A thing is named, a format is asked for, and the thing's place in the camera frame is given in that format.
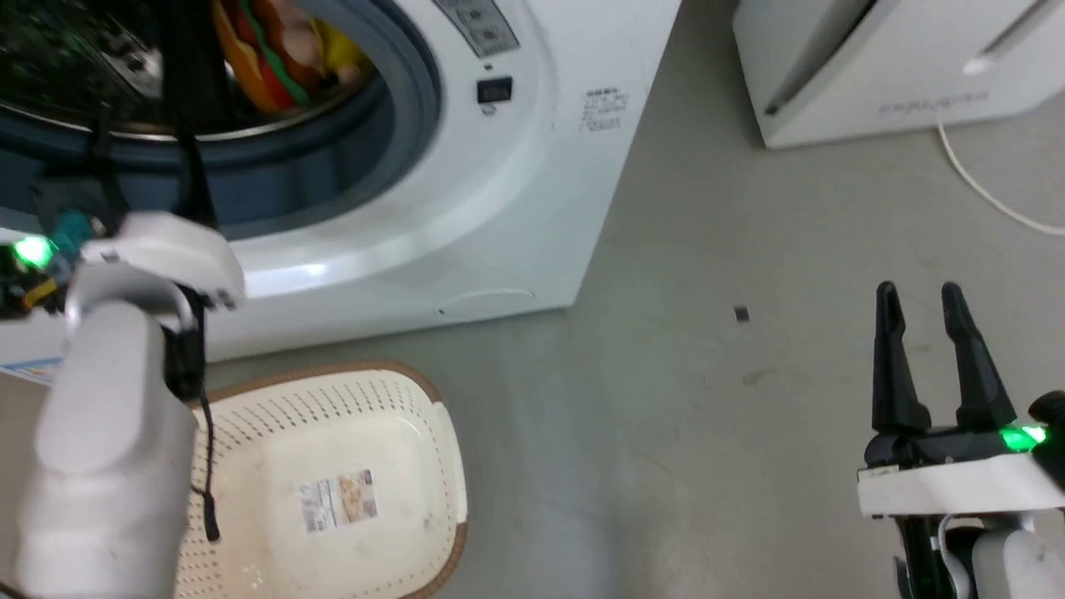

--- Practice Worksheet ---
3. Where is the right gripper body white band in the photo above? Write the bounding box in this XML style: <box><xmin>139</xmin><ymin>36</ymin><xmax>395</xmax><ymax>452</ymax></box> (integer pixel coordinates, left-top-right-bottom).
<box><xmin>857</xmin><ymin>391</ymin><xmax>1065</xmax><ymax>521</ymax></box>

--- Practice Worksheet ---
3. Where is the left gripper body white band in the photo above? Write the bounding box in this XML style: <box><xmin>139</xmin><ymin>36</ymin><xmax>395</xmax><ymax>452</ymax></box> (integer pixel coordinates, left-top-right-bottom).
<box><xmin>0</xmin><ymin>185</ymin><xmax>247</xmax><ymax>334</ymax></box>

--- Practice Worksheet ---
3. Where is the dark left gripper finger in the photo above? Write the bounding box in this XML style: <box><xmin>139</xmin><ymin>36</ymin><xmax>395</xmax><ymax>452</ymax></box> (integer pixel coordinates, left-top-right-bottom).
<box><xmin>87</xmin><ymin>112</ymin><xmax>127</xmax><ymax>220</ymax></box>
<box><xmin>160</xmin><ymin>0</ymin><xmax>220</xmax><ymax>230</ymax></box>

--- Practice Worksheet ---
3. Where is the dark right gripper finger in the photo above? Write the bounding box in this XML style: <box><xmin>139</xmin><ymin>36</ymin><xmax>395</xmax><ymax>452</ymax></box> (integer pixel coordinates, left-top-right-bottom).
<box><xmin>940</xmin><ymin>281</ymin><xmax>1018</xmax><ymax>432</ymax></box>
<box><xmin>871</xmin><ymin>281</ymin><xmax>931</xmax><ymax>435</ymax></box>

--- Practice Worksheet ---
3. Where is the colourful hamburger plush toy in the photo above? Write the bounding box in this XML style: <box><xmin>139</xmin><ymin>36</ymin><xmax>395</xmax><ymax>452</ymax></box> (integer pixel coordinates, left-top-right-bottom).
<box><xmin>212</xmin><ymin>0</ymin><xmax>371</xmax><ymax>115</ymax></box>

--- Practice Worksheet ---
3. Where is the cream perforated laundry basket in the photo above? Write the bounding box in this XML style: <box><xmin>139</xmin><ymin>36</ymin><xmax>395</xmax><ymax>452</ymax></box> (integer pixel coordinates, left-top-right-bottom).
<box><xmin>171</xmin><ymin>361</ymin><xmax>468</xmax><ymax>599</ymax></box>

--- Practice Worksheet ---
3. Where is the printed label sticker in basket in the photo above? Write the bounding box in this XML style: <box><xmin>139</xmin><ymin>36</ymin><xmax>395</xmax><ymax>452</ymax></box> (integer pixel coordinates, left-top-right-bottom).
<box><xmin>298</xmin><ymin>469</ymin><xmax>379</xmax><ymax>535</ymax></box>

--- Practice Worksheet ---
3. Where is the white front-load washing machine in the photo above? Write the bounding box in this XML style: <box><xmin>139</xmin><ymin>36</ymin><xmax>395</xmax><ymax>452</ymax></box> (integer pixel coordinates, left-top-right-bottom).
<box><xmin>0</xmin><ymin>0</ymin><xmax>683</xmax><ymax>392</ymax></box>

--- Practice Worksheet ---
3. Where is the grey rubber door seal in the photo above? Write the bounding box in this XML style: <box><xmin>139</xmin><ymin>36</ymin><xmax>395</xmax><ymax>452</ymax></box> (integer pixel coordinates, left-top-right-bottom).
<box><xmin>0</xmin><ymin>0</ymin><xmax>442</xmax><ymax>242</ymax></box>

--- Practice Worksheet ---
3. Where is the blue white sticker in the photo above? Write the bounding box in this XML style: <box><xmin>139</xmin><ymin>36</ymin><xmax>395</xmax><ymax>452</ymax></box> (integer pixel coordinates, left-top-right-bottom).
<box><xmin>0</xmin><ymin>358</ymin><xmax>65</xmax><ymax>385</ymax></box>

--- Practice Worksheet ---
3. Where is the white box appliance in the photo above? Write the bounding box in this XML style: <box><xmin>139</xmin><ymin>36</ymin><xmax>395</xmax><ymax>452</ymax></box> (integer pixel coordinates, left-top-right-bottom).
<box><xmin>732</xmin><ymin>0</ymin><xmax>1065</xmax><ymax>151</ymax></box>

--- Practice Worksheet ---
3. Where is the white floor cable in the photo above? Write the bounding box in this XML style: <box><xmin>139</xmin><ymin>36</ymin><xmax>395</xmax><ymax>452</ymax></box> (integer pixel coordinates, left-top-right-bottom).
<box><xmin>938</xmin><ymin>123</ymin><xmax>1065</xmax><ymax>237</ymax></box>

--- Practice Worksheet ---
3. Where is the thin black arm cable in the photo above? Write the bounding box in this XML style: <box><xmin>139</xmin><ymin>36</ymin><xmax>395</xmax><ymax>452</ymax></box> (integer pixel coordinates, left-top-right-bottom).
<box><xmin>193</xmin><ymin>398</ymin><xmax>223</xmax><ymax>543</ymax></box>

